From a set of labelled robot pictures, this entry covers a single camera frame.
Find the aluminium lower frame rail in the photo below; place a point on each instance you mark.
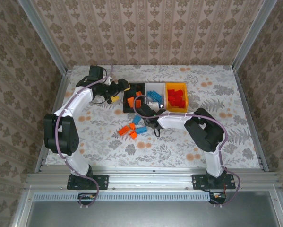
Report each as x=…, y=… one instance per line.
x=22, y=212
x=279, y=212

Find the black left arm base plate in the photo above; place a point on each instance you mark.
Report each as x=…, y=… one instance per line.
x=102, y=182

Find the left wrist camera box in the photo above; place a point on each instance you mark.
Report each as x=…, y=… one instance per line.
x=109, y=80

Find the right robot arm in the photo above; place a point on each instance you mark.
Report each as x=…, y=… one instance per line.
x=202, y=132

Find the small red lego brick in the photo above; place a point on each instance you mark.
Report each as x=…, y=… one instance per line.
x=182, y=103

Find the black plastic container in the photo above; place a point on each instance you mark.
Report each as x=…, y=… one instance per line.
x=131, y=93

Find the aluminium side frame rail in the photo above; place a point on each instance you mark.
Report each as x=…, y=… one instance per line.
x=246, y=106
x=62, y=87

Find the small orange lego brick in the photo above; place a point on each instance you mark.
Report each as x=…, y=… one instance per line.
x=132, y=126
x=133, y=134
x=139, y=93

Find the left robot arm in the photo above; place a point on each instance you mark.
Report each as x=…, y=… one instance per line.
x=61, y=134

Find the aluminium upright frame post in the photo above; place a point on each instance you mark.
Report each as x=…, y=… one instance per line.
x=255, y=30
x=40, y=30

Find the long blue lego brick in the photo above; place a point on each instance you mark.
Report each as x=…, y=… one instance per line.
x=157, y=97

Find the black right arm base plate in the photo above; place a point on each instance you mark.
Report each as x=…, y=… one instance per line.
x=199, y=182

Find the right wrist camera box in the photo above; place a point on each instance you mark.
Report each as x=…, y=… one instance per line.
x=153, y=105

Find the white plastic container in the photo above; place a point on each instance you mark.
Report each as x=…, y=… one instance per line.
x=159, y=87

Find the yellow plastic container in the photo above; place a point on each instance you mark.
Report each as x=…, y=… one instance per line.
x=176, y=110

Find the large blue lego brick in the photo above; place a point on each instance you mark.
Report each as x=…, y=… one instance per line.
x=151, y=93

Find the orange sloped lego brick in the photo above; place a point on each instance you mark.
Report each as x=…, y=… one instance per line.
x=130, y=102

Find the grey metal panel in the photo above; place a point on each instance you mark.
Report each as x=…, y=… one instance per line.
x=155, y=215

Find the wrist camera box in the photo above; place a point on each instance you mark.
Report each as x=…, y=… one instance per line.
x=153, y=105
x=109, y=80

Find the aluminium front frame rail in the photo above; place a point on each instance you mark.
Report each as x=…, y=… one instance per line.
x=155, y=179

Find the long orange lego brick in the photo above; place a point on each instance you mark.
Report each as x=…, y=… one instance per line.
x=124, y=130

